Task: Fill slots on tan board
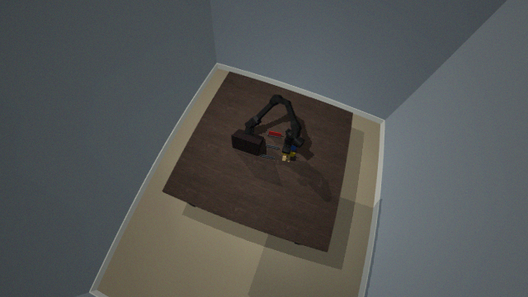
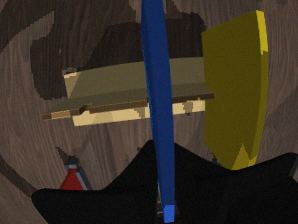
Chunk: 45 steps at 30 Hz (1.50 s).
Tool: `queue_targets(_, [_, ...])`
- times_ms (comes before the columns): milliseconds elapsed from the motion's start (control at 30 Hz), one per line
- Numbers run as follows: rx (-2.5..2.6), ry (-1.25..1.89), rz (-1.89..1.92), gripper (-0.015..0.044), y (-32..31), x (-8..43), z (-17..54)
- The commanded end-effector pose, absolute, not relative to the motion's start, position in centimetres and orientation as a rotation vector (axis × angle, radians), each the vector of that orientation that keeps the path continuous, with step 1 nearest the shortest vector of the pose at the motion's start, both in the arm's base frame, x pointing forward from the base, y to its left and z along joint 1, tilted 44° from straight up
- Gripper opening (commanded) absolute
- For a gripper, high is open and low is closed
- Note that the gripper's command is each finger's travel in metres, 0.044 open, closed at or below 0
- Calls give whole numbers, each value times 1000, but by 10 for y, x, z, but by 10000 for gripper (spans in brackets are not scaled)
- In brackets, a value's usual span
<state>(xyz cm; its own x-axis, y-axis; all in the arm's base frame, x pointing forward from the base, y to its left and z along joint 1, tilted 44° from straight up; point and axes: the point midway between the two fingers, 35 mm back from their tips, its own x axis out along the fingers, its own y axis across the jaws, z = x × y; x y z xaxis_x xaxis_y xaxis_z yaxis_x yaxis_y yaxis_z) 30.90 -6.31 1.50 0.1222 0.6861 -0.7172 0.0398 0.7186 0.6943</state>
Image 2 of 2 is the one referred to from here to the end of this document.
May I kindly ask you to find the blue board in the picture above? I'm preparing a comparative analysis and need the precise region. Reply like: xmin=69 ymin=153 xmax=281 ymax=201
xmin=141 ymin=0 xmax=176 ymax=222

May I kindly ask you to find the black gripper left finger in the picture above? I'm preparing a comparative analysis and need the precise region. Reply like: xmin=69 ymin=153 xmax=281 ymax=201
xmin=31 ymin=139 xmax=158 ymax=224

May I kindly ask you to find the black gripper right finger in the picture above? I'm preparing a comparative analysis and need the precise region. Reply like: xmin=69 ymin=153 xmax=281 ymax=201
xmin=174 ymin=143 xmax=298 ymax=224

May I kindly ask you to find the yellow notched board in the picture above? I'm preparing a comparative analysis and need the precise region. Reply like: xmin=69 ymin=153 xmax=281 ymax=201
xmin=201 ymin=10 xmax=269 ymax=171

